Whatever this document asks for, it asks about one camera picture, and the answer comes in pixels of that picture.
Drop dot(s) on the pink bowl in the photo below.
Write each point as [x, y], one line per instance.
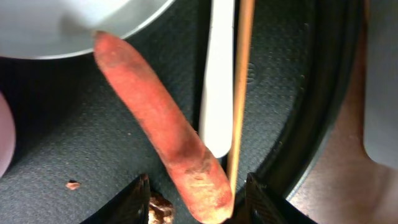
[7, 136]

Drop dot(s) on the light blue plate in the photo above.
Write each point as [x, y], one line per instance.
[52, 29]

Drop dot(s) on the grey dishwasher rack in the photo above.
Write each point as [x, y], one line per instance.
[380, 117]

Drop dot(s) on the orange carrot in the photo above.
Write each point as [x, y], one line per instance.
[196, 173]

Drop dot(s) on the white plastic fork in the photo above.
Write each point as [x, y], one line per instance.
[216, 112]

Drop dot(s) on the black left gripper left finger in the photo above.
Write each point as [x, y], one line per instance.
[130, 206]

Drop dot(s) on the wooden chopstick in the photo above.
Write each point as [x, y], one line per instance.
[243, 46]

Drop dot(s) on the round black tray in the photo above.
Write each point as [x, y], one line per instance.
[78, 146]

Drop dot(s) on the brown food scrap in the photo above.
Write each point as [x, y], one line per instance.
[161, 211]

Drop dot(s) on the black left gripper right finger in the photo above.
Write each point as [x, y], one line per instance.
[263, 206]

